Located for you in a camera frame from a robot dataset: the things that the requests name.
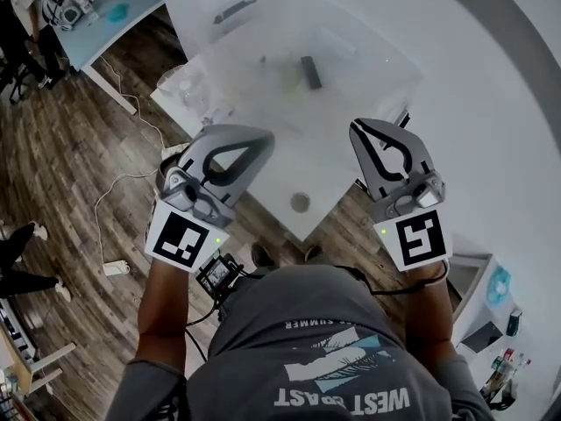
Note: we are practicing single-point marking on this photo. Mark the black waist-mounted monitor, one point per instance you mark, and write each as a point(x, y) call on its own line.
point(219, 274)

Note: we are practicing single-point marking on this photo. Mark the person's right forearm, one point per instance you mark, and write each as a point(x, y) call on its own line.
point(429, 314)

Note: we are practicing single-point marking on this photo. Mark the person's grey printed shirt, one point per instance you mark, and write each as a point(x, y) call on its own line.
point(302, 314)

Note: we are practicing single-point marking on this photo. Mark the cluster of colourful small items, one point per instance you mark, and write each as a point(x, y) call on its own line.
point(504, 375)

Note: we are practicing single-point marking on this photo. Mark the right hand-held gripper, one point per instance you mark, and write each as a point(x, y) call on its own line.
point(416, 239)

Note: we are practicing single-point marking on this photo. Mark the small white extension socket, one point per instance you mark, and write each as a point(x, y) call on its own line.
point(116, 267)

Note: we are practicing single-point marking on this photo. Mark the black remote control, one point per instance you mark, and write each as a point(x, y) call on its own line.
point(311, 73)

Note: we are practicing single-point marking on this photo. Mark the person's left dark shoe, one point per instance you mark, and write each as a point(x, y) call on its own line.
point(263, 256)

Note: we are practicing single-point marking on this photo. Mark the small black container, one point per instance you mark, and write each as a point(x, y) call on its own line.
point(514, 323)

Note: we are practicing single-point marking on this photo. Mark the person's left forearm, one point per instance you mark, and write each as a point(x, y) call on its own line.
point(164, 305)

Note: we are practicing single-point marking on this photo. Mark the person's dark shoe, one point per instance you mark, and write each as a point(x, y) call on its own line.
point(313, 253)
point(263, 256)

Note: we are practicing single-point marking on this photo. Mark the white grey handheld device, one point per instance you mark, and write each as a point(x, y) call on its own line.
point(70, 7)

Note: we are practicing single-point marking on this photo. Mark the teal cloth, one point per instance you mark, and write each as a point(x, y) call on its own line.
point(118, 13)

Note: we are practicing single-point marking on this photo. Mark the light blue round object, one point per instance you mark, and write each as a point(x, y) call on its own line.
point(499, 287)

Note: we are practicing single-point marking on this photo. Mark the person's right dark shoe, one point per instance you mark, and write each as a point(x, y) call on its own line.
point(313, 253)

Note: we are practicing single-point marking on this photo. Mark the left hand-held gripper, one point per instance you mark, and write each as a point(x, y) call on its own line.
point(179, 244)

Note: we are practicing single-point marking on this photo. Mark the black tablet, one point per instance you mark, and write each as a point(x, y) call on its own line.
point(481, 337)

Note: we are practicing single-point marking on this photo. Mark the white table leg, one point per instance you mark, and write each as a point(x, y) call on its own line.
point(109, 90)

